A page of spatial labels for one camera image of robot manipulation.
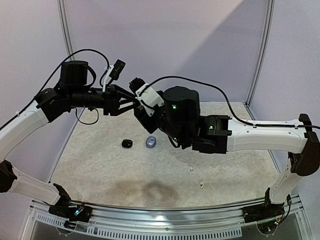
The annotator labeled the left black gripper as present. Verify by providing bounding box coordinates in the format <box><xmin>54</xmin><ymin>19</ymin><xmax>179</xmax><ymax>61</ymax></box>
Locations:
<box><xmin>69</xmin><ymin>84</ymin><xmax>139</xmax><ymax>116</ymax></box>

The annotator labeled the purple earbud charging case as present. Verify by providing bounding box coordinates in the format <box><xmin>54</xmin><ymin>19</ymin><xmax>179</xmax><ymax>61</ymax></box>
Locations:
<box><xmin>145</xmin><ymin>136</ymin><xmax>157</xmax><ymax>149</ymax></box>

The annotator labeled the black earbud charging case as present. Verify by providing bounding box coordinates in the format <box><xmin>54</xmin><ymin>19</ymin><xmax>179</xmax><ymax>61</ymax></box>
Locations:
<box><xmin>121</xmin><ymin>139</ymin><xmax>133</xmax><ymax>149</ymax></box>

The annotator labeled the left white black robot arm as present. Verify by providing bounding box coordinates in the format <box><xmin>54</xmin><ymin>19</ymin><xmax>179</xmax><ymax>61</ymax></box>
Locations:
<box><xmin>0</xmin><ymin>60</ymin><xmax>138</xmax><ymax>223</ymax></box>

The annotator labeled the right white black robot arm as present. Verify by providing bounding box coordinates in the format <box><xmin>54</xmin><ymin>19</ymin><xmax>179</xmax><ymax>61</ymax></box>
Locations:
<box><xmin>132</xmin><ymin>83</ymin><xmax>320</xmax><ymax>225</ymax></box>

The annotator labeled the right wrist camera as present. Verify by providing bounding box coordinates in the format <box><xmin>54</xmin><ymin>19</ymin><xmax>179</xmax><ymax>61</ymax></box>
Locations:
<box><xmin>129</xmin><ymin>78</ymin><xmax>164</xmax><ymax>117</ymax></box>

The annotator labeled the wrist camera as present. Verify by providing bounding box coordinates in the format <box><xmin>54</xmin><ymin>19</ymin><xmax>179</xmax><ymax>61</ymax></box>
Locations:
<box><xmin>129</xmin><ymin>78</ymin><xmax>164</xmax><ymax>117</ymax></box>
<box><xmin>100</xmin><ymin>59</ymin><xmax>126</xmax><ymax>92</ymax></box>

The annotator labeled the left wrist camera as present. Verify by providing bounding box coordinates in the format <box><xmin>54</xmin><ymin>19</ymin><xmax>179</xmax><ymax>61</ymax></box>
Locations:
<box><xmin>100</xmin><ymin>59</ymin><xmax>126</xmax><ymax>92</ymax></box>

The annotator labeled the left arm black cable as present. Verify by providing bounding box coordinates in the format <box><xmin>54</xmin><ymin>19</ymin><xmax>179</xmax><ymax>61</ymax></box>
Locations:
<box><xmin>0</xmin><ymin>48</ymin><xmax>111</xmax><ymax>131</ymax></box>

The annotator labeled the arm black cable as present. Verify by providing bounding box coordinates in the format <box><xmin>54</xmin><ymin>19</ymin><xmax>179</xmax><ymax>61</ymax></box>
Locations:
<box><xmin>139</xmin><ymin>75</ymin><xmax>320</xmax><ymax>148</ymax></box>
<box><xmin>0</xmin><ymin>48</ymin><xmax>111</xmax><ymax>131</ymax></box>

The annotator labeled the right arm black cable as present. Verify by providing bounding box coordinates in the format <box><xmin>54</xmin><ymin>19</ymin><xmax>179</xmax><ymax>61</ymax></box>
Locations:
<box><xmin>139</xmin><ymin>75</ymin><xmax>320</xmax><ymax>148</ymax></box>

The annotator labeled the left aluminium frame post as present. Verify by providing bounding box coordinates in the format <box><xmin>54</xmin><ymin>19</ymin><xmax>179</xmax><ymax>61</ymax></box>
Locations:
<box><xmin>57</xmin><ymin>0</ymin><xmax>73</xmax><ymax>55</ymax></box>

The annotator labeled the aluminium frame post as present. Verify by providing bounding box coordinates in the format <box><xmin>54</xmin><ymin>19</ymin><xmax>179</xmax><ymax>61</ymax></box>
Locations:
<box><xmin>57</xmin><ymin>0</ymin><xmax>73</xmax><ymax>55</ymax></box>
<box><xmin>245</xmin><ymin>0</ymin><xmax>275</xmax><ymax>108</ymax></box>

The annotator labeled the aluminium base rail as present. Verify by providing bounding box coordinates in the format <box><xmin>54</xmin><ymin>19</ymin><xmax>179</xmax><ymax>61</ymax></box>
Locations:
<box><xmin>29</xmin><ymin>192</ymin><xmax>305</xmax><ymax>238</ymax></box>

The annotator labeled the right aluminium frame post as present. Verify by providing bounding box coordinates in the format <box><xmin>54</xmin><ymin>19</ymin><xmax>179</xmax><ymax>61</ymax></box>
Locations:
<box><xmin>245</xmin><ymin>0</ymin><xmax>275</xmax><ymax>108</ymax></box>

